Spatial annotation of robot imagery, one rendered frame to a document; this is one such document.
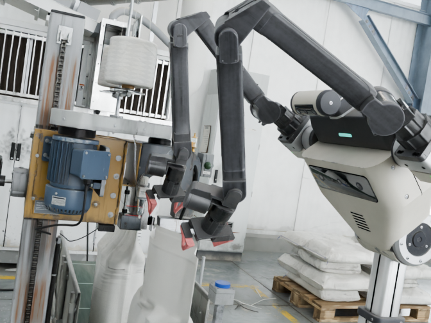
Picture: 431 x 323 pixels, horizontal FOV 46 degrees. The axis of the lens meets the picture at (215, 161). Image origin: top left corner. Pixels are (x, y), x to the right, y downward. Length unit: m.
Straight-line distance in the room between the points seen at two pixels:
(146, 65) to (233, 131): 0.64
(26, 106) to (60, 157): 2.91
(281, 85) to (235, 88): 5.54
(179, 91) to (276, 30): 0.61
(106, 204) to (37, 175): 0.26
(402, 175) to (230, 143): 0.47
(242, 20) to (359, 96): 0.30
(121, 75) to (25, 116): 2.93
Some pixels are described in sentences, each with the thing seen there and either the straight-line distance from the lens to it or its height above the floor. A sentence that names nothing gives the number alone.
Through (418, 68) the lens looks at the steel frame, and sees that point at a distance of 7.80.
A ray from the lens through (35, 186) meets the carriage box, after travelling 1.89.
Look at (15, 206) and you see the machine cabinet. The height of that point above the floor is 0.56.
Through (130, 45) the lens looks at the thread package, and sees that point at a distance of 1.71.
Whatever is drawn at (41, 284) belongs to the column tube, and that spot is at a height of 0.77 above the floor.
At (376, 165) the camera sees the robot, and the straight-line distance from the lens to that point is 1.34.
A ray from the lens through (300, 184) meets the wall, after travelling 6.86.
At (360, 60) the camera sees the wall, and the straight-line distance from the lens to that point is 7.29.
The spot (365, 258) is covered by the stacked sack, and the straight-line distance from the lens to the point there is 4.58.
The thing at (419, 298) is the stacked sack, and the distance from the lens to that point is 5.10.
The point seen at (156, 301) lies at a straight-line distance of 1.66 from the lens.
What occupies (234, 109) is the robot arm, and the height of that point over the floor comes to 1.47.
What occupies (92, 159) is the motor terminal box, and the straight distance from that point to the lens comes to 1.62.
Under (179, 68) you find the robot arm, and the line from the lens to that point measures 1.61.
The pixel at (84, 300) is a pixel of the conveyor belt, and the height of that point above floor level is 0.38.
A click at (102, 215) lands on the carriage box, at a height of 1.06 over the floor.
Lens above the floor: 1.41
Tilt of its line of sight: 3 degrees down
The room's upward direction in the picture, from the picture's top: 9 degrees clockwise
